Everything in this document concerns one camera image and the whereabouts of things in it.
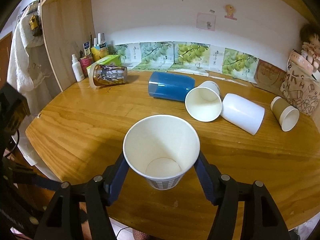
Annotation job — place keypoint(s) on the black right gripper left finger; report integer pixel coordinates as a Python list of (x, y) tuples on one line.
[(62, 219)]

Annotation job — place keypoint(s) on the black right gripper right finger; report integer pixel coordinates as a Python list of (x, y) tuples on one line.
[(262, 218)]

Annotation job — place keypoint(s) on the grey checkered paper cup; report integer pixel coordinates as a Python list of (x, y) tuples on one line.
[(161, 148)]

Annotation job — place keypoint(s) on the brown printed paper cup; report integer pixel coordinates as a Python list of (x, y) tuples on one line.
[(102, 75)]

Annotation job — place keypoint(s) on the translucent white plastic cup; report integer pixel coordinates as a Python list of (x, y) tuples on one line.
[(242, 113)]

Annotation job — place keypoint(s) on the olive green paper cup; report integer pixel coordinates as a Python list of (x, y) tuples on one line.
[(285, 113)]

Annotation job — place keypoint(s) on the white paper cup leaf print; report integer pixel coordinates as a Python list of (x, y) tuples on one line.
[(203, 103)]

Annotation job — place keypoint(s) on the blue plastic cup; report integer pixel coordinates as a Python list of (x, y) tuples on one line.
[(170, 86)]

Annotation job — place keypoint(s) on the white lace cloth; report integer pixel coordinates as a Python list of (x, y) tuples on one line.
[(29, 70)]

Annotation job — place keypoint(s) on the white lotion bottle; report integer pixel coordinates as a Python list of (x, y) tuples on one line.
[(77, 69)]

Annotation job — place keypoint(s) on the pink pen holder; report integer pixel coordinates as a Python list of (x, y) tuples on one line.
[(85, 62)]

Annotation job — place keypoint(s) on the green tissue box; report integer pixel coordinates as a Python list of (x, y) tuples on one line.
[(113, 60)]

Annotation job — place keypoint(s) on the brown cardboard sheet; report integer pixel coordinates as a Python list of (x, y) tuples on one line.
[(269, 77)]

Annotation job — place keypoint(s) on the grape print paper sheet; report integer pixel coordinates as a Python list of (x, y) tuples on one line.
[(186, 57)]

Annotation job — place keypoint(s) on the doll with brown hair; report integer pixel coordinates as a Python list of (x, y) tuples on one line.
[(309, 35)]

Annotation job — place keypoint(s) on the pink wall note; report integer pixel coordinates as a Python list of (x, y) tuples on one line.
[(205, 21)]

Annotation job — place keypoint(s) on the yellow fish wall sticker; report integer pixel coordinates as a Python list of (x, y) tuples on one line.
[(230, 10)]

